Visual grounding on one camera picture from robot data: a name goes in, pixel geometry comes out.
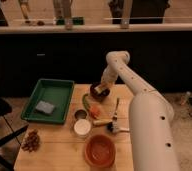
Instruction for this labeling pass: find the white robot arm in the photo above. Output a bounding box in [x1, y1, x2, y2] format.
[100, 51, 180, 171]

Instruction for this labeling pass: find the purple bowl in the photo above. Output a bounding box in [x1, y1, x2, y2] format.
[90, 82, 110, 102]

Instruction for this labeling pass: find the orange bowl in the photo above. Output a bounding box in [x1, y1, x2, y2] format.
[83, 134, 116, 168]

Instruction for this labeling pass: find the grey sponge in tray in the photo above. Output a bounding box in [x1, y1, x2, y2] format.
[35, 101, 55, 115]

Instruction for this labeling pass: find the yellow banana toy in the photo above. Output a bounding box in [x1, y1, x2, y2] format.
[93, 120, 111, 126]

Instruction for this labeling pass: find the small metal cup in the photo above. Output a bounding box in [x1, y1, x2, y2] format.
[74, 109, 87, 120]

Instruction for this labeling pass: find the brown grape bunch toy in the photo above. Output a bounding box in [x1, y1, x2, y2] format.
[22, 130, 40, 152]

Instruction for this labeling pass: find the white cup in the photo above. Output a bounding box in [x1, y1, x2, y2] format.
[74, 119, 91, 137]

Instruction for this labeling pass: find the orange carrot toy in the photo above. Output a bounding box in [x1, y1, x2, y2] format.
[89, 106, 100, 119]

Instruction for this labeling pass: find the dish brush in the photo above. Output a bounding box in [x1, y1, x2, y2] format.
[106, 121, 131, 135]

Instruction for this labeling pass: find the eraser block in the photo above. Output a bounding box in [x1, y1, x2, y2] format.
[95, 86, 104, 94]

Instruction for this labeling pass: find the green plastic tray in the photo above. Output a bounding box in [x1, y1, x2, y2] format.
[21, 79, 74, 124]

